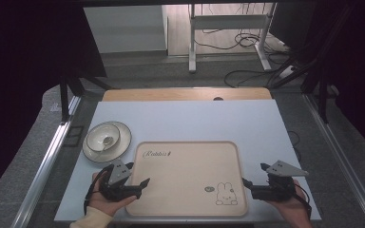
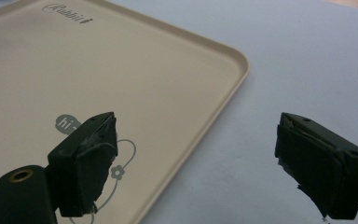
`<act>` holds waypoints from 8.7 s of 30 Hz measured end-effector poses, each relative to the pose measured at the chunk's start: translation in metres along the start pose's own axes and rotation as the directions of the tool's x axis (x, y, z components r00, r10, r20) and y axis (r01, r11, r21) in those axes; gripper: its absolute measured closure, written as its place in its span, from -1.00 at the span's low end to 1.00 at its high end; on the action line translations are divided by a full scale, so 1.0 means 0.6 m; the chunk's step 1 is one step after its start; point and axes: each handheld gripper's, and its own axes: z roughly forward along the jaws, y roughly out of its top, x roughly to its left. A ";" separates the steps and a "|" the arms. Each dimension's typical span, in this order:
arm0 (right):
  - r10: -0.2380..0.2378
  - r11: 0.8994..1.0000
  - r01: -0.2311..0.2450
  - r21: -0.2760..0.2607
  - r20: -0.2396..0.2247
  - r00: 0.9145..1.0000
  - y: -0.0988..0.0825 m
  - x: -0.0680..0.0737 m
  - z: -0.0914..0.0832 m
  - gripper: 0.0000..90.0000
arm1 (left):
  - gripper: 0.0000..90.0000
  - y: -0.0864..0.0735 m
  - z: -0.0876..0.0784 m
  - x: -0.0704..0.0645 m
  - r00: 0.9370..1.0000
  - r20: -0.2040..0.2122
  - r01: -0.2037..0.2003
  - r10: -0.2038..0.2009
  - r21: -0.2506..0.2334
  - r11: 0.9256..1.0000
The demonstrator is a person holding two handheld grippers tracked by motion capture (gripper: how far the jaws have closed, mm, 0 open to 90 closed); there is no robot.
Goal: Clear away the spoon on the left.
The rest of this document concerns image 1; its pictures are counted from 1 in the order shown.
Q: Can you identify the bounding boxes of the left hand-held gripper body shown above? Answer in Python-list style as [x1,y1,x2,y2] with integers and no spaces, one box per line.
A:
[99,159,143,202]

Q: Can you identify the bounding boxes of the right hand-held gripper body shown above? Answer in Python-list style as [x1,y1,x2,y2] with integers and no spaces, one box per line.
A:
[251,160,310,202]

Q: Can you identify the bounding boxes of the person's right hand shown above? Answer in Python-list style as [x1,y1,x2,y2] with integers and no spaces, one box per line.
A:
[265,180,314,228]

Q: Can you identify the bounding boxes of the person's left hand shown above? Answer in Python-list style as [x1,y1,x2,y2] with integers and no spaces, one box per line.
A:
[88,172,138,219]

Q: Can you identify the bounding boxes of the white plate with dark rim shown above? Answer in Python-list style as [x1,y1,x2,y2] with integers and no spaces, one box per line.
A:
[82,121,133,164]

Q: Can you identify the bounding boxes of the metal spoon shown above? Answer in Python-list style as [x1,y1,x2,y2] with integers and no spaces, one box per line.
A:
[91,135,115,161]

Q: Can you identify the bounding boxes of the beige tray with rabbit print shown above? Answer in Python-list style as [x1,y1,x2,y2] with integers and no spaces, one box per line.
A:
[125,141,249,219]

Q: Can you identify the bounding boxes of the white bowl with dark rim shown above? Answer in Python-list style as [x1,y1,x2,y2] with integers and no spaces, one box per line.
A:
[86,123,122,153]

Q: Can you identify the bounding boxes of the white table mat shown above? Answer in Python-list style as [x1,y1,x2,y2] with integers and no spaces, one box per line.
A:
[53,99,323,223]

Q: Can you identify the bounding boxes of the black metal stand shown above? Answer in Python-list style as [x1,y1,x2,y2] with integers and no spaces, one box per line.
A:
[59,75,77,124]

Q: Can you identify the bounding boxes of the white power strip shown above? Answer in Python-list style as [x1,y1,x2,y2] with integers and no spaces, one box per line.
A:
[278,65,299,81]

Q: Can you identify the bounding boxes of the white cabinet panel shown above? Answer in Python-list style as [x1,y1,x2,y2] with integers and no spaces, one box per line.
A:
[83,5,169,54]

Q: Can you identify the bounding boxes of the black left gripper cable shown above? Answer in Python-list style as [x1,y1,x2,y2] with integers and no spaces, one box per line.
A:
[83,163,115,216]

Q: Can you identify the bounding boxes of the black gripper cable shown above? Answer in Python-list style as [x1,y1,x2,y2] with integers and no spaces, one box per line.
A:
[83,163,115,216]
[293,182,314,220]

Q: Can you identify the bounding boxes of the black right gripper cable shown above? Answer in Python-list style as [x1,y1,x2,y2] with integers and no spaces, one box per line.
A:
[293,182,314,220]

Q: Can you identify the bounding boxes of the thin black floor cable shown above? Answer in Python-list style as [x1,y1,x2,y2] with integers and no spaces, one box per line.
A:
[287,129,302,163]

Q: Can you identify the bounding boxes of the silver metal rail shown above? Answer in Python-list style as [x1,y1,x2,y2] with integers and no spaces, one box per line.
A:
[301,92,365,228]
[10,94,83,228]

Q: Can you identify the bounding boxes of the black floor cables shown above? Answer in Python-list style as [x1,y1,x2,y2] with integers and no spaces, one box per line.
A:
[192,28,291,88]

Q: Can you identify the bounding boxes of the white desk frame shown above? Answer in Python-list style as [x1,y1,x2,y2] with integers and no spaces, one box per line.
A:
[187,3,279,74]

